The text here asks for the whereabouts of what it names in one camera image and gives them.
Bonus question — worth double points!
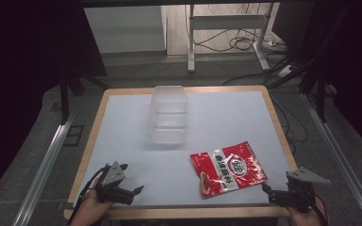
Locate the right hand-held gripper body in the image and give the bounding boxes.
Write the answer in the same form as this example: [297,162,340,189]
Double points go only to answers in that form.
[267,166,332,214]

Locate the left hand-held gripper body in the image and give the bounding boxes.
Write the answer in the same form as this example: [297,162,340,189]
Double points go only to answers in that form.
[94,161,137,206]

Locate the red seasoning packet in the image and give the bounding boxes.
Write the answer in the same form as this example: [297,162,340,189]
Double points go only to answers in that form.
[189,140,269,200]

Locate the clear plastic storage box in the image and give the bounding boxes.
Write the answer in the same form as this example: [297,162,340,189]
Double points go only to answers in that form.
[147,85,189,146]

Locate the person's right hand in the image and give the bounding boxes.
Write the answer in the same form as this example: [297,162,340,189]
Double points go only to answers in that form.
[286,197,329,226]

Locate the person's left hand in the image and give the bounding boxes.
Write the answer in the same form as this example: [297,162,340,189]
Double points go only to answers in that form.
[69,187,115,226]

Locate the dark floor socket cover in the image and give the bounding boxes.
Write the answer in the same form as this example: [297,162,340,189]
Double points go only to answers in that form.
[63,124,85,147]

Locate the black metal stand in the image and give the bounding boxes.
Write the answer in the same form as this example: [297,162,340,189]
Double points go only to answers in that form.
[268,56,337,124]
[58,71,110,126]

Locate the white power strip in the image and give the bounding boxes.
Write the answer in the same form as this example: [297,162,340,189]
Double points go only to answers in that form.
[275,64,294,79]

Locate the white cabinet panel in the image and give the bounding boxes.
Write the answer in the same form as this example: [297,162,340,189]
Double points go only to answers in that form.
[84,5,168,55]

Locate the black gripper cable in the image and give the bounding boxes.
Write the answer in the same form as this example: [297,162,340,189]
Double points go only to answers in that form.
[313,193,330,226]
[67,167,108,226]

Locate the aluminium floor rail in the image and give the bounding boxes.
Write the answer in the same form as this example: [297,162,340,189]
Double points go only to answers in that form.
[302,92,362,226]
[11,116,76,226]

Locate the white metal desk frame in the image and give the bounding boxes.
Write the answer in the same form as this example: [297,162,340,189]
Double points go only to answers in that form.
[187,3,275,73]

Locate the black floor cables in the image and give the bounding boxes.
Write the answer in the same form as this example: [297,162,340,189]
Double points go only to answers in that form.
[191,4,310,154]

